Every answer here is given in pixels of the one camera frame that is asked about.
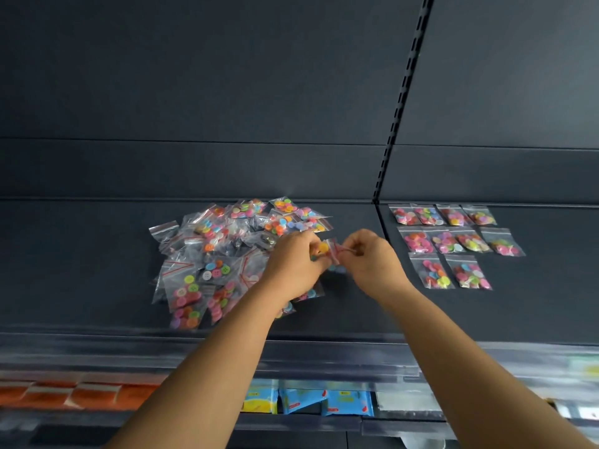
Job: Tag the person's left forearm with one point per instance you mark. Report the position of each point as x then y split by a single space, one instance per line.
206 383

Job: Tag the blue yellow snack packet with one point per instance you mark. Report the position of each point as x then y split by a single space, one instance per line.
259 399

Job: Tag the person's right forearm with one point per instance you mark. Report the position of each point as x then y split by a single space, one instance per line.
477 383

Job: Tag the person's left hand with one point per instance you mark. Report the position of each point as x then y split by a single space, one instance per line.
295 266

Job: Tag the white flat packet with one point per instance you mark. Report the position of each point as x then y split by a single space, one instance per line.
407 402

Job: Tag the grid of arranged button bags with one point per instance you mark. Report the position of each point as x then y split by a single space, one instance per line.
421 242

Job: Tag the clear plastic button bag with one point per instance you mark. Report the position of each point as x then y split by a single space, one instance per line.
334 251

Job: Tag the person's right hand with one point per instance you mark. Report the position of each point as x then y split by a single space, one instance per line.
379 271

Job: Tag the row of orange boxes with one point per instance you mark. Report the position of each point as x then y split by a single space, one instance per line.
93 397

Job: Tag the pile of transparent button bags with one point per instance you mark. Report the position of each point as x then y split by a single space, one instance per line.
210 229

